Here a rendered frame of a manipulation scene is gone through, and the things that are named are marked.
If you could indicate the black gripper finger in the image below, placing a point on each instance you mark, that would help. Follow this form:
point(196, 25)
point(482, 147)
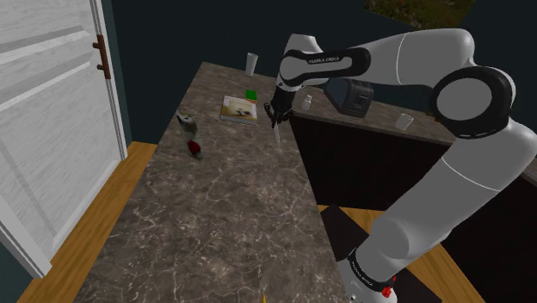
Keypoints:
point(283, 118)
point(268, 111)

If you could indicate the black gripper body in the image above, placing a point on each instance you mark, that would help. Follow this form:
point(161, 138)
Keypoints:
point(282, 100)

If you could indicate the silver table knife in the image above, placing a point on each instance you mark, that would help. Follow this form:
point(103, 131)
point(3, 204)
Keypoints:
point(277, 136)

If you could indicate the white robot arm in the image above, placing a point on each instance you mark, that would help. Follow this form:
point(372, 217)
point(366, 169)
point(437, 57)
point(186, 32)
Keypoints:
point(453, 184)

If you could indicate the small green box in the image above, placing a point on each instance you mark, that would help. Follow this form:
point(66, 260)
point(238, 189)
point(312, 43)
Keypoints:
point(251, 94)

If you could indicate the small white bottle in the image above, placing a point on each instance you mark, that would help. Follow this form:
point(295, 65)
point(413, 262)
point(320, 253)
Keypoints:
point(307, 102)

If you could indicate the pale picture book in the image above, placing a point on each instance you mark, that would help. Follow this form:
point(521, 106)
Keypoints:
point(239, 110)

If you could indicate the tall white cup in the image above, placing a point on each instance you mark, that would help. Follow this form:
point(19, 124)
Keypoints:
point(251, 63)

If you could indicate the black toaster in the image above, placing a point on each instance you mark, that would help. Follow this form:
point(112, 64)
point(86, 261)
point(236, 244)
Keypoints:
point(350, 97)

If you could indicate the grey bottle with red label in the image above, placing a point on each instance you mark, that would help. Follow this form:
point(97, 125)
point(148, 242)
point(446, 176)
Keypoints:
point(191, 135)

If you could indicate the dark base cabinet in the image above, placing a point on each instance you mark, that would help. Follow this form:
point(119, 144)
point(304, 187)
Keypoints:
point(361, 168)

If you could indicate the white mug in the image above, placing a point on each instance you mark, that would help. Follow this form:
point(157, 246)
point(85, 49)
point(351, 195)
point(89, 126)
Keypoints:
point(404, 121)

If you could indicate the white panelled door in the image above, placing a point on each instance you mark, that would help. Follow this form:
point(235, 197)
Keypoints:
point(54, 126)

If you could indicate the green wall picture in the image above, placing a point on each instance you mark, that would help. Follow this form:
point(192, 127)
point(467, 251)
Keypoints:
point(419, 10)

